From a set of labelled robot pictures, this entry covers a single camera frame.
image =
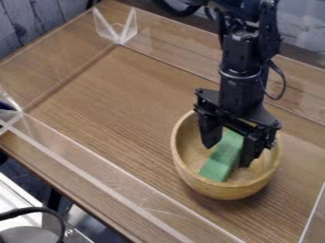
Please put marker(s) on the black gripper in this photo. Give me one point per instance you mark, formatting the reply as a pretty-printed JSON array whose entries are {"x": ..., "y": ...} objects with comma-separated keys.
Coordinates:
[{"x": 235, "y": 107}]

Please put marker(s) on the green rectangular block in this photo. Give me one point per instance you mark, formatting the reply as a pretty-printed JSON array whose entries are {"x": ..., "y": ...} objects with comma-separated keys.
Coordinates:
[{"x": 224, "y": 159}]

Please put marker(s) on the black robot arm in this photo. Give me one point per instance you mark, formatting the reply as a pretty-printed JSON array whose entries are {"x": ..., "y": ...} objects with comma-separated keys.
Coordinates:
[{"x": 251, "y": 41}]

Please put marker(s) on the brown wooden bowl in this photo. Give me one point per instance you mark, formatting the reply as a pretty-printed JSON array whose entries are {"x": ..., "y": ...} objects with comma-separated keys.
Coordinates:
[{"x": 189, "y": 155}]

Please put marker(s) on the clear acrylic front barrier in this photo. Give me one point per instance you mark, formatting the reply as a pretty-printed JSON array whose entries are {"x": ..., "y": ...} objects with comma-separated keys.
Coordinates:
[{"x": 118, "y": 198}]

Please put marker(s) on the black table leg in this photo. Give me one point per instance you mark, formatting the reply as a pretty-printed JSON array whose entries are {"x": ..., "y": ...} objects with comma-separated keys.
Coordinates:
[{"x": 54, "y": 200}]

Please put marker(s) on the clear acrylic corner bracket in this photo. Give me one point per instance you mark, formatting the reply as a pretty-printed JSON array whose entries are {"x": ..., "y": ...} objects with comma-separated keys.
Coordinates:
[{"x": 116, "y": 32}]

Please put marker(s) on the metal bracket with screw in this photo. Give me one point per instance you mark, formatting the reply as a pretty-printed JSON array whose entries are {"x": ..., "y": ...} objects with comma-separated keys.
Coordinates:
[{"x": 73, "y": 235}]

